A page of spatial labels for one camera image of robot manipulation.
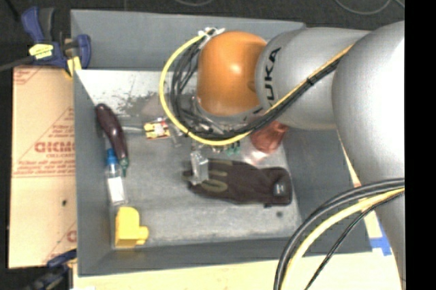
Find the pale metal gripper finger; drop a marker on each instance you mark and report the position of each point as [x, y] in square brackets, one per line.
[199, 166]

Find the grey metal bin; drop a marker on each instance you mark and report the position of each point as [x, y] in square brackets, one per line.
[190, 213]

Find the dark brown glove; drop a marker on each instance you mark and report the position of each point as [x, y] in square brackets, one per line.
[245, 183]

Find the red and yellow small packet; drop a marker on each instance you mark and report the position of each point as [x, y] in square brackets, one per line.
[156, 129]

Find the red-brown cup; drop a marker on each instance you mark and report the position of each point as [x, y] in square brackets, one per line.
[269, 140]

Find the clear plastic bottle, blue cap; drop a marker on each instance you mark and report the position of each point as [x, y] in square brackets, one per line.
[115, 184]

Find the purple toy eggplant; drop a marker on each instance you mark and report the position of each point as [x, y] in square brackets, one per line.
[112, 132]

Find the yellow plastic block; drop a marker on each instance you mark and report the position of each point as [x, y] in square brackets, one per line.
[127, 227]

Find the brown cardboard board, red print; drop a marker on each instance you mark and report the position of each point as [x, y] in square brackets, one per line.
[37, 179]

